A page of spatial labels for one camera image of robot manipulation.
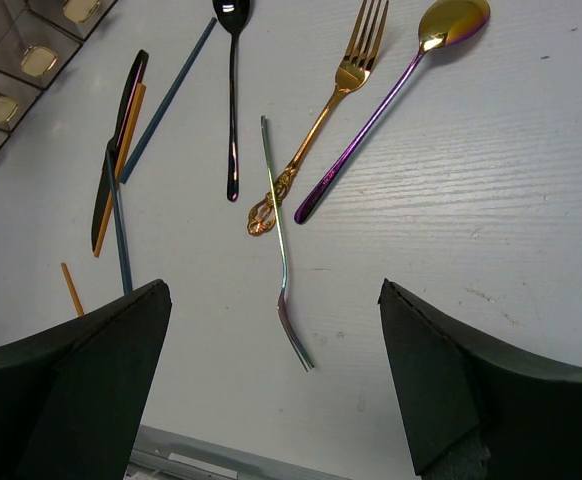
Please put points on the orange chopstick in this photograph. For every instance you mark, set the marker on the orange chopstick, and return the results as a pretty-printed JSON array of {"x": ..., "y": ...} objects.
[
  {"x": 128, "y": 133},
  {"x": 72, "y": 289}
]

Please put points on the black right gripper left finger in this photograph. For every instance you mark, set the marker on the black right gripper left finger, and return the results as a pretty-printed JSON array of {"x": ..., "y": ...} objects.
[{"x": 72, "y": 396}]

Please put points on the dark blue chopstick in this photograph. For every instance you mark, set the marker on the dark blue chopstick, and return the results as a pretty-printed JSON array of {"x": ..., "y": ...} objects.
[
  {"x": 165, "y": 103},
  {"x": 121, "y": 240}
]

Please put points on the rainbow gold spoon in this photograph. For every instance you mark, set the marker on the rainbow gold spoon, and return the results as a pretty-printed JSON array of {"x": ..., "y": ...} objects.
[{"x": 444, "y": 24}]

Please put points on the iridescent rainbow fork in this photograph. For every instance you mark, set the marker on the iridescent rainbow fork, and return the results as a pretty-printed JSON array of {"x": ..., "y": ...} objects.
[{"x": 301, "y": 352}]

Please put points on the black table knife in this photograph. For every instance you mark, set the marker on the black table knife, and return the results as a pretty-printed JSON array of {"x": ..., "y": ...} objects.
[{"x": 134, "y": 77}]

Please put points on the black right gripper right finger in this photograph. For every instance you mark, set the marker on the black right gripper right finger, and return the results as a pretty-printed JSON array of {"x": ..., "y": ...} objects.
[{"x": 474, "y": 406}]

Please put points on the aluminium table frame rail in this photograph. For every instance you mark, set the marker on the aluminium table frame rail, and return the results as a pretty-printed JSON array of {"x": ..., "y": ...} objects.
[{"x": 184, "y": 457}]

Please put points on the black spoon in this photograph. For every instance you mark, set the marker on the black spoon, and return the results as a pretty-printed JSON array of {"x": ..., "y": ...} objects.
[{"x": 233, "y": 15}]

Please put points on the ornate gold fork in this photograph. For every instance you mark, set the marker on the ornate gold fork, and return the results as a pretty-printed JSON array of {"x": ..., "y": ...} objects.
[{"x": 352, "y": 74}]

